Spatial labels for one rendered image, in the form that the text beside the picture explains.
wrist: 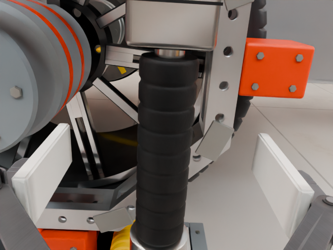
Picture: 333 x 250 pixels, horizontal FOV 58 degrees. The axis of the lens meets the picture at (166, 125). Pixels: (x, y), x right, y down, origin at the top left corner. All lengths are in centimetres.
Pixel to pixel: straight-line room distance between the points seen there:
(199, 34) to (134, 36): 3
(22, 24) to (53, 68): 5
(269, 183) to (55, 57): 22
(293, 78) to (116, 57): 27
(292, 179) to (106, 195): 40
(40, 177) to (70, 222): 36
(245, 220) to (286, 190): 136
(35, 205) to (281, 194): 13
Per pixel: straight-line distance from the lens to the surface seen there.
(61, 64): 31
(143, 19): 17
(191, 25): 17
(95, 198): 54
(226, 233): 144
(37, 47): 30
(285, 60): 42
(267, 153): 20
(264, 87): 42
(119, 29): 88
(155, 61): 17
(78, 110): 54
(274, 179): 19
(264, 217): 159
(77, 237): 53
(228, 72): 40
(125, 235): 58
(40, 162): 17
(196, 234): 128
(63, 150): 20
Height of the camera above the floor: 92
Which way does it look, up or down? 22 degrees down
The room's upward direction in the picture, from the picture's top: 3 degrees clockwise
